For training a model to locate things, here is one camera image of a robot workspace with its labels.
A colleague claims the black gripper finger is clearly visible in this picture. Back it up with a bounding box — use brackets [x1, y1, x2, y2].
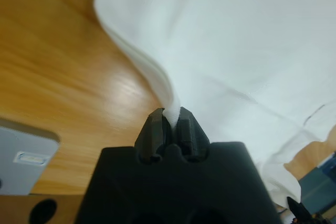
[134, 108, 173, 164]
[174, 106, 211, 162]
[286, 196, 316, 224]

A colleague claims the white t-shirt with black logo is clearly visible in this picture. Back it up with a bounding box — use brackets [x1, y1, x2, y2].
[93, 0, 336, 208]

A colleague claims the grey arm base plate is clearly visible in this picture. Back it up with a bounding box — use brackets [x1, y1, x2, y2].
[0, 125, 61, 196]

